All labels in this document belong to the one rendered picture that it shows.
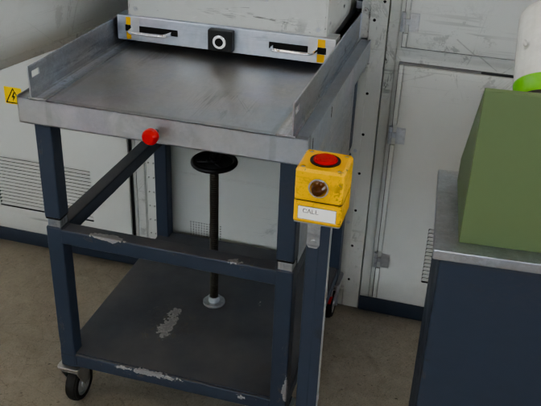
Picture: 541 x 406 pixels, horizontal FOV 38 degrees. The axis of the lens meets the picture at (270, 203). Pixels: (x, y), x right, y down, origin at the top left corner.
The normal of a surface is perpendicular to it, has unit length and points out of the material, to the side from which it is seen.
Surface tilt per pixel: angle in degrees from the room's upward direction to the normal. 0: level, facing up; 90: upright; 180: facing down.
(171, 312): 0
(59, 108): 90
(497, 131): 90
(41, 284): 0
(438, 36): 90
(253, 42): 90
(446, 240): 0
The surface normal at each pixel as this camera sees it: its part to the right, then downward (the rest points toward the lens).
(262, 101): 0.04, -0.88
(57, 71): 0.96, 0.16
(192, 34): -0.28, 0.45
